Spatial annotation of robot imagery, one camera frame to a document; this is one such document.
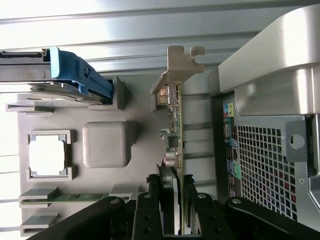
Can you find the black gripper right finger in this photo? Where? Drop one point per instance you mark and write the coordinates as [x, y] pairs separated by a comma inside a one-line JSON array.
[[202, 220]]

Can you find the grey parts rack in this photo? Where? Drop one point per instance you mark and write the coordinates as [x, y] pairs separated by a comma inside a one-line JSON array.
[[100, 115]]

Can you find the CPU chip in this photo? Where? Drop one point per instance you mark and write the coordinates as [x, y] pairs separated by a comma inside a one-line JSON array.
[[47, 160]]

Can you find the open PC case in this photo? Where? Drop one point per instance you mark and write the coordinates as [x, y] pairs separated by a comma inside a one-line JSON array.
[[275, 50]]

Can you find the hard disk blue carrier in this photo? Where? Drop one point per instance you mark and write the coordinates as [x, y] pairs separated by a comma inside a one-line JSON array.
[[75, 72]]

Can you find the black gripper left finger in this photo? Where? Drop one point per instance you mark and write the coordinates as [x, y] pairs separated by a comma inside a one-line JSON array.
[[147, 220]]

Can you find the green RAM stick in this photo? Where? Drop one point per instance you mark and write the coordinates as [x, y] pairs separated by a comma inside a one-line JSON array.
[[75, 197]]

